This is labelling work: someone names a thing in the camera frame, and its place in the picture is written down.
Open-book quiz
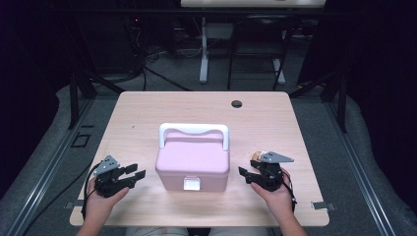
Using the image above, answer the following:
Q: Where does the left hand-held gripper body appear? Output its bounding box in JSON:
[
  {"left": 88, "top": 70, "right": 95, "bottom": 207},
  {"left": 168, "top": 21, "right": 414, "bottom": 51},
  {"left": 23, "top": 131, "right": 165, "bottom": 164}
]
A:
[{"left": 92, "top": 154, "right": 136, "bottom": 198}]

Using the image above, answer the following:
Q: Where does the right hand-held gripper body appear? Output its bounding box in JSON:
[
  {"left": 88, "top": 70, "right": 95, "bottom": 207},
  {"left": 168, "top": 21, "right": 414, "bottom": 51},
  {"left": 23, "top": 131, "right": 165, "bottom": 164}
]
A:
[{"left": 254, "top": 150, "right": 295, "bottom": 193}]

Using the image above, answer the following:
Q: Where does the pink lidded storage box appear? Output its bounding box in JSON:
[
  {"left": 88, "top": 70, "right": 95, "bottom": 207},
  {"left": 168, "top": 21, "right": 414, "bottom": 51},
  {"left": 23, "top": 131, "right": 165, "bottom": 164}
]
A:
[{"left": 154, "top": 122, "right": 231, "bottom": 193}]

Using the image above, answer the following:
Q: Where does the person's left hand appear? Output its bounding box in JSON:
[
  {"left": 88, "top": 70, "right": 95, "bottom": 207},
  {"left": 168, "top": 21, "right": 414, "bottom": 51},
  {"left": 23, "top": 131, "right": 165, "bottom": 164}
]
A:
[{"left": 84, "top": 176, "right": 131, "bottom": 224}]

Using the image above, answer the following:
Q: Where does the person's right hand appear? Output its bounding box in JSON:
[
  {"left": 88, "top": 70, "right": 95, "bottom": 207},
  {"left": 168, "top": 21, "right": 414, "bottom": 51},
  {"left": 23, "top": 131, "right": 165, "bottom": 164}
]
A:
[{"left": 251, "top": 168, "right": 298, "bottom": 226}]

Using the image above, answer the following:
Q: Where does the black metal stand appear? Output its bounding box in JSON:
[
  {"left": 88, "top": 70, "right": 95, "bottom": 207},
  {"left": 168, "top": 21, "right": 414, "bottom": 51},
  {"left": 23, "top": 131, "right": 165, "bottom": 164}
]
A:
[
  {"left": 289, "top": 70, "right": 348, "bottom": 133},
  {"left": 67, "top": 65, "right": 126, "bottom": 130}
]

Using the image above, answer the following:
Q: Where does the dark equipment cabinet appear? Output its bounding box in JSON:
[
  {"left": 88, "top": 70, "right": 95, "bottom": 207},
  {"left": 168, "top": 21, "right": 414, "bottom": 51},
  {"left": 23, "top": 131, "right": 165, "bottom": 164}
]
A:
[{"left": 78, "top": 13, "right": 139, "bottom": 75}]

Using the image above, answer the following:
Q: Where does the white desk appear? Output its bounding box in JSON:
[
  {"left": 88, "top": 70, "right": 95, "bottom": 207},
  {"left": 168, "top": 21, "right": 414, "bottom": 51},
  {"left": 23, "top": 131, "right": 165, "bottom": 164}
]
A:
[{"left": 180, "top": 0, "right": 326, "bottom": 85}]

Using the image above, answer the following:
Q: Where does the dark curtain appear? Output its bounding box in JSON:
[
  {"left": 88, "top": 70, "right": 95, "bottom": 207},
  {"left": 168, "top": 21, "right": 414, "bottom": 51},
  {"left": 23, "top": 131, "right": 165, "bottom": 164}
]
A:
[
  {"left": 0, "top": 0, "right": 72, "bottom": 198},
  {"left": 298, "top": 0, "right": 417, "bottom": 210}
]

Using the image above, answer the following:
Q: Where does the black chair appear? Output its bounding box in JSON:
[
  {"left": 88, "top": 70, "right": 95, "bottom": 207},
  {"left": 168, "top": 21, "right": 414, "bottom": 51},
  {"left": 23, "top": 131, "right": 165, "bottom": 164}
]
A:
[{"left": 227, "top": 14, "right": 293, "bottom": 91}]

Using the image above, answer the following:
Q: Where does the right hand-held gripper cable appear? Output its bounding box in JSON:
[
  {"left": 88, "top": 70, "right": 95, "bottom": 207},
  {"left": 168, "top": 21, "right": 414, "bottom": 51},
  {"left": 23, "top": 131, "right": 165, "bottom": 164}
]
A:
[{"left": 280, "top": 169, "right": 298, "bottom": 212}]

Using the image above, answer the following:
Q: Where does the aluminium floor rail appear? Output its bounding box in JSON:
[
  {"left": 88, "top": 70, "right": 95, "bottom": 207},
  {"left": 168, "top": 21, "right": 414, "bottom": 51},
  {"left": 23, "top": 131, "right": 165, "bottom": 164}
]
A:
[
  {"left": 6, "top": 97, "right": 96, "bottom": 236},
  {"left": 326, "top": 99, "right": 396, "bottom": 236}
]

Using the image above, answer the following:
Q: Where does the black floor cable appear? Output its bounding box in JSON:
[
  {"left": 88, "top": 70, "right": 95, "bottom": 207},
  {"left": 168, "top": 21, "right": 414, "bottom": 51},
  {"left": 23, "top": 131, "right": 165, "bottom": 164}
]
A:
[{"left": 141, "top": 63, "right": 193, "bottom": 92}]

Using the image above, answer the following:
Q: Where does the tangle of black cables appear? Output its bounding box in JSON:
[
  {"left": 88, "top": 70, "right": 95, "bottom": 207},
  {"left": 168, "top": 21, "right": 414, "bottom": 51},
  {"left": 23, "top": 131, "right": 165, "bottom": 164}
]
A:
[{"left": 126, "top": 16, "right": 205, "bottom": 67}]

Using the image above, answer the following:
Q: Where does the white cable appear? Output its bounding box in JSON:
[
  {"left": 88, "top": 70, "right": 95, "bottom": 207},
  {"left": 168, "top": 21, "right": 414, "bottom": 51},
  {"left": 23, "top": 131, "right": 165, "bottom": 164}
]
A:
[{"left": 176, "top": 47, "right": 203, "bottom": 59}]

